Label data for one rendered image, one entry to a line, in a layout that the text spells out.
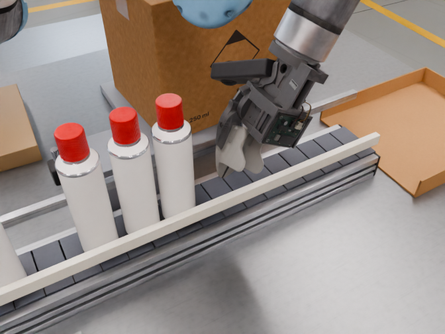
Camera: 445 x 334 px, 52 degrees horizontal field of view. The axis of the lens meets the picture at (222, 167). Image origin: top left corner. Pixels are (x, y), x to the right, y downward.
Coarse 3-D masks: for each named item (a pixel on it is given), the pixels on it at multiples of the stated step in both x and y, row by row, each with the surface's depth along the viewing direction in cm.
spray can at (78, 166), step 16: (64, 128) 51; (80, 128) 51; (64, 144) 50; (80, 144) 51; (64, 160) 52; (80, 160) 52; (96, 160) 54; (64, 176) 53; (80, 176) 52; (96, 176) 54; (64, 192) 55; (80, 192) 54; (96, 192) 55; (80, 208) 56; (96, 208) 57; (80, 224) 58; (96, 224) 58; (112, 224) 61; (80, 240) 62; (96, 240) 60; (112, 240) 62
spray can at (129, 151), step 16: (112, 112) 54; (128, 112) 54; (112, 128) 53; (128, 128) 53; (112, 144) 55; (128, 144) 55; (144, 144) 56; (112, 160) 56; (128, 160) 55; (144, 160) 56; (128, 176) 57; (144, 176) 58; (128, 192) 59; (144, 192) 59; (128, 208) 61; (144, 208) 61; (128, 224) 63; (144, 224) 63
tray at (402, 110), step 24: (432, 72) 102; (360, 96) 97; (384, 96) 101; (408, 96) 101; (432, 96) 101; (336, 120) 94; (360, 120) 94; (384, 120) 94; (408, 120) 94; (432, 120) 94; (384, 144) 88; (408, 144) 88; (432, 144) 88; (384, 168) 83; (408, 168) 83; (432, 168) 83
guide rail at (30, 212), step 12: (336, 96) 78; (348, 96) 78; (312, 108) 75; (324, 108) 77; (204, 144) 68; (216, 144) 69; (108, 180) 63; (36, 204) 59; (48, 204) 59; (60, 204) 60; (0, 216) 58; (12, 216) 58; (24, 216) 58; (36, 216) 59
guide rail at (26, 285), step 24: (360, 144) 76; (288, 168) 71; (312, 168) 73; (240, 192) 68; (264, 192) 70; (192, 216) 65; (120, 240) 61; (144, 240) 62; (72, 264) 58; (96, 264) 60; (0, 288) 56; (24, 288) 56
